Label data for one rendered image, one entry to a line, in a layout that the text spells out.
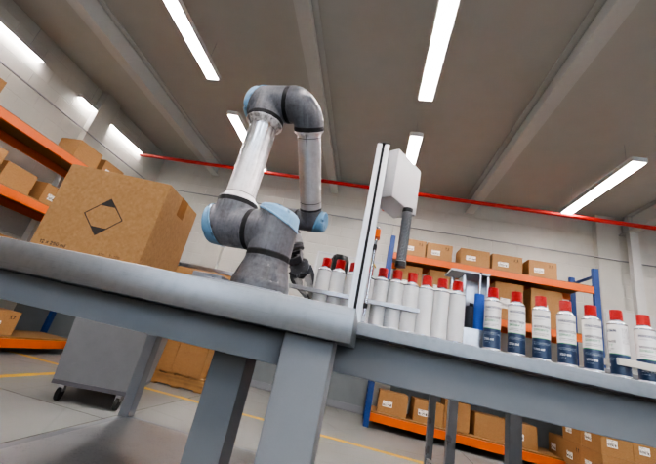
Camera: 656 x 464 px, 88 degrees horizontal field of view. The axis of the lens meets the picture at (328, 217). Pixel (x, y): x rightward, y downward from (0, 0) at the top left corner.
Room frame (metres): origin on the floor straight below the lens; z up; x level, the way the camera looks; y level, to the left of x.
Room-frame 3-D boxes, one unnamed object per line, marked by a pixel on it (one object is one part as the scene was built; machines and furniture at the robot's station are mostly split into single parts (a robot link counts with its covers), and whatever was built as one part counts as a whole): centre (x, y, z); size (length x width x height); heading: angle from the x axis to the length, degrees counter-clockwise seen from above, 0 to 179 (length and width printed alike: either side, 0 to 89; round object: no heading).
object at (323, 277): (1.23, -0.03, 0.98); 0.05 x 0.05 x 0.20
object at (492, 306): (1.12, -0.60, 0.98); 0.05 x 0.05 x 0.20
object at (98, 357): (3.32, 1.53, 0.48); 0.89 x 0.63 x 0.96; 9
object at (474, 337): (1.23, -0.56, 1.01); 0.14 x 0.13 x 0.26; 80
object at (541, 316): (1.10, -0.75, 0.98); 0.05 x 0.05 x 0.20
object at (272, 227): (0.89, 0.14, 1.04); 0.13 x 0.12 x 0.14; 73
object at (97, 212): (1.04, 0.61, 0.99); 0.30 x 0.24 x 0.27; 88
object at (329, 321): (0.92, 0.31, 0.81); 0.90 x 0.90 x 0.04; 80
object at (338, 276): (1.21, -0.08, 0.98); 0.05 x 0.05 x 0.20
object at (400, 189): (1.11, -0.22, 1.38); 0.17 x 0.10 x 0.19; 135
